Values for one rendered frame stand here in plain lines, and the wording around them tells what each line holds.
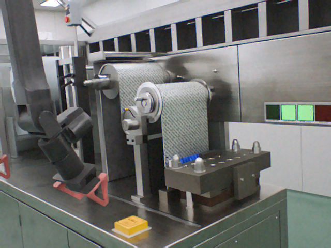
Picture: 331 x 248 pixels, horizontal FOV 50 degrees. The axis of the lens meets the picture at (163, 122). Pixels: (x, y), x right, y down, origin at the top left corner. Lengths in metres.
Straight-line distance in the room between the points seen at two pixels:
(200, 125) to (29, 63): 0.77
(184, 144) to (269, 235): 0.44
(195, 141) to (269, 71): 0.37
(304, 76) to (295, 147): 2.76
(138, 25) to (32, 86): 1.13
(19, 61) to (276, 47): 0.86
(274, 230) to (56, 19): 6.46
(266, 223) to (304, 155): 2.68
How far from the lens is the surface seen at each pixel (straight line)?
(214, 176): 1.14
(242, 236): 1.22
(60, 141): 0.80
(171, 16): 1.65
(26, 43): 0.77
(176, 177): 1.16
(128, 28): 1.90
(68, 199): 1.42
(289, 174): 4.09
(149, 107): 1.23
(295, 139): 3.97
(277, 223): 1.39
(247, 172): 1.24
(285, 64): 1.29
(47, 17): 7.26
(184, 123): 1.29
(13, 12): 0.77
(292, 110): 1.27
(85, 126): 0.83
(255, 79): 1.35
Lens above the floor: 1.32
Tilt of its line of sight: 7 degrees down
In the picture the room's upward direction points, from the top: 4 degrees counter-clockwise
